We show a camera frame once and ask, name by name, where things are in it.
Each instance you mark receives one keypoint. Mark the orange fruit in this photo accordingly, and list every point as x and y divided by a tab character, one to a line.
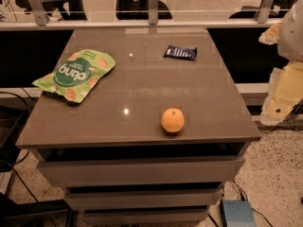
172	120

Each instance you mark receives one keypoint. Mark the black office chair left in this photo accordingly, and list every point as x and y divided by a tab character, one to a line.
68	9

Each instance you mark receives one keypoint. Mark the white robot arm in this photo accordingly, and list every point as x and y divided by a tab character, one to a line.
286	84

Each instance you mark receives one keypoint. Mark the blue rxbar blueberry wrapper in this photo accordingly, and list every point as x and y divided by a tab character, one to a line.
180	53

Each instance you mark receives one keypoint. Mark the green dang rice chip bag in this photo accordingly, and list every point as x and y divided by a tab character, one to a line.
78	75

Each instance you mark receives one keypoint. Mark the grey drawer cabinet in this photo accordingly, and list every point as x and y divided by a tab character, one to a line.
111	155

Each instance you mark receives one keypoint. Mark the metal glass railing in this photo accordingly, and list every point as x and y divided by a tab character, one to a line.
24	13

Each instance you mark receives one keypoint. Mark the black office chair right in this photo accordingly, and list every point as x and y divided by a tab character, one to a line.
277	9

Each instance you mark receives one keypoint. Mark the blue perforated box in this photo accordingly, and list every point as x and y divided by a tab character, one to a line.
237	214

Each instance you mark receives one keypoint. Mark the black office chair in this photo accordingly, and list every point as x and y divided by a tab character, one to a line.
277	9
68	9
132	9

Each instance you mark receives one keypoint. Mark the black office chair centre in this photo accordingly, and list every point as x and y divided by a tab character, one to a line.
132	9

